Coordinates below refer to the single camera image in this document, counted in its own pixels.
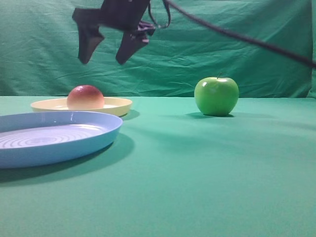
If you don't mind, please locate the green tablecloth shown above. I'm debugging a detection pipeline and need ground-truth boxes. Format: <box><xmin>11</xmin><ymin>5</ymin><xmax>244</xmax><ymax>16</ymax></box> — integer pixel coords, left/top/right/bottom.
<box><xmin>0</xmin><ymin>97</ymin><xmax>316</xmax><ymax>237</ymax></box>

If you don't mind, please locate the blue plastic plate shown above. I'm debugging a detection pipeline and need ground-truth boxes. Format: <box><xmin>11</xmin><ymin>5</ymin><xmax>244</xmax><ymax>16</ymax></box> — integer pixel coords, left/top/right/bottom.
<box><xmin>0</xmin><ymin>111</ymin><xmax>123</xmax><ymax>168</ymax></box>

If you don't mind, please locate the black thick cable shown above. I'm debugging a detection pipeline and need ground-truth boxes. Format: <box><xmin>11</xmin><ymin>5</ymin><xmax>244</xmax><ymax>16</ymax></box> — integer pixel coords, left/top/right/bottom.
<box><xmin>164</xmin><ymin>0</ymin><xmax>316</xmax><ymax>67</ymax></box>

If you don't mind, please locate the thin black cable loop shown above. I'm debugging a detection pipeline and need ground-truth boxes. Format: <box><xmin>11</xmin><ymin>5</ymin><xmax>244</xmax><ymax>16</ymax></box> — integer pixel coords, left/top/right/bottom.
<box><xmin>147</xmin><ymin>0</ymin><xmax>171</xmax><ymax>29</ymax></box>

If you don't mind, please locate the green apple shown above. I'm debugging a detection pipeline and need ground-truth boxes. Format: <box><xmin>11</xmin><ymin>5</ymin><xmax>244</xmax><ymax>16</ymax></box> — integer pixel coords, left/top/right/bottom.
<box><xmin>194</xmin><ymin>76</ymin><xmax>239</xmax><ymax>117</ymax></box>

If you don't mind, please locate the green cloth backdrop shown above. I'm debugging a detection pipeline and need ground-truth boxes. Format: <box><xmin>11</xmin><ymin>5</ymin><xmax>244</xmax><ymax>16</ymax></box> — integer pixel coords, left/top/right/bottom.
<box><xmin>0</xmin><ymin>0</ymin><xmax>316</xmax><ymax>97</ymax></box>

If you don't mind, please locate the yellow red bread bun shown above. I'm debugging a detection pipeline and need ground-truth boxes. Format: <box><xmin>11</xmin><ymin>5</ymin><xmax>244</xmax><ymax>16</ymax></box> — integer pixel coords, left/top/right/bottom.
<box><xmin>66</xmin><ymin>85</ymin><xmax>105</xmax><ymax>110</ymax></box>

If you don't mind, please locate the yellow plastic plate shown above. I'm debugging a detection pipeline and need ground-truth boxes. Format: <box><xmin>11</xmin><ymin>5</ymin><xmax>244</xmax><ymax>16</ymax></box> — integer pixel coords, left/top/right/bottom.
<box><xmin>31</xmin><ymin>97</ymin><xmax>132</xmax><ymax>117</ymax></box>

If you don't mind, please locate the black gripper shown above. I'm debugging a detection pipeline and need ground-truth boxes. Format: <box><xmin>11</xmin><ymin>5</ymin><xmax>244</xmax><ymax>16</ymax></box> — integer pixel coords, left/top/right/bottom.
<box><xmin>72</xmin><ymin>0</ymin><xmax>155</xmax><ymax>65</ymax></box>

